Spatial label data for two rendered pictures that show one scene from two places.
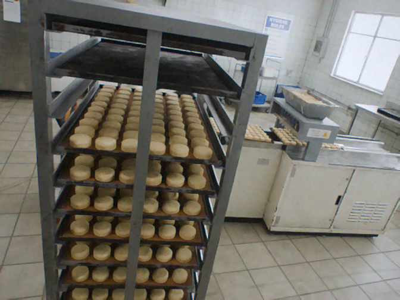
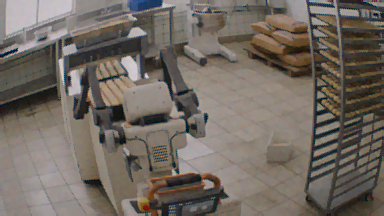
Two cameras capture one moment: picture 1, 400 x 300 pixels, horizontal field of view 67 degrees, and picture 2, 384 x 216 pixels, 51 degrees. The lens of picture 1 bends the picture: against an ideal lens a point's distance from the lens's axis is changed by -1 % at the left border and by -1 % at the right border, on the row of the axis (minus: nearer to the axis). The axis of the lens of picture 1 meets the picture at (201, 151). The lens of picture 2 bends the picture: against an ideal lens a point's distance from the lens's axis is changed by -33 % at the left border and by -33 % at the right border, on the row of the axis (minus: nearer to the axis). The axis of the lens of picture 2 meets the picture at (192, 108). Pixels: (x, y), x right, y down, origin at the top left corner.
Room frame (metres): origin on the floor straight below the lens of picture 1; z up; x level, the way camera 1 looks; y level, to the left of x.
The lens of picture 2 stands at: (2.43, 3.16, 2.10)
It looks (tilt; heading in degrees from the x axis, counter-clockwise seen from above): 21 degrees down; 265
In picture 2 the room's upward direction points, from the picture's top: 3 degrees counter-clockwise
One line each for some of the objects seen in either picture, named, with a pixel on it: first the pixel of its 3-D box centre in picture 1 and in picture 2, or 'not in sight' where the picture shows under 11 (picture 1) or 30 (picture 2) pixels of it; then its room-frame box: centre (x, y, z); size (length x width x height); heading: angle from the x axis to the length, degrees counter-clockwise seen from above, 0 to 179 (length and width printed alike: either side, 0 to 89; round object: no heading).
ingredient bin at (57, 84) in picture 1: (65, 74); not in sight; (5.49, 2.72, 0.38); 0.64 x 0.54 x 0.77; 24
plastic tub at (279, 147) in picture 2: not in sight; (280, 146); (1.33, -0.96, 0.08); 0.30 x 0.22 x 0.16; 67
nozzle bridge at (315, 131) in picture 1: (297, 127); (100, 60); (2.76, -0.84, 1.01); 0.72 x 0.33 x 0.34; 13
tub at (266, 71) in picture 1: (263, 69); not in sight; (6.89, -1.01, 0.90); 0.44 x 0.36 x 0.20; 30
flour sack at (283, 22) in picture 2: not in sight; (287, 23); (0.43, -3.56, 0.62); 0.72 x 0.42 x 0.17; 118
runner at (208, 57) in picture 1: (213, 68); not in sight; (1.01, 0.01, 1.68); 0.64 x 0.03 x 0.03; 12
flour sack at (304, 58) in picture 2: not in sight; (301, 56); (0.34, -3.33, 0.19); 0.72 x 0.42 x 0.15; 26
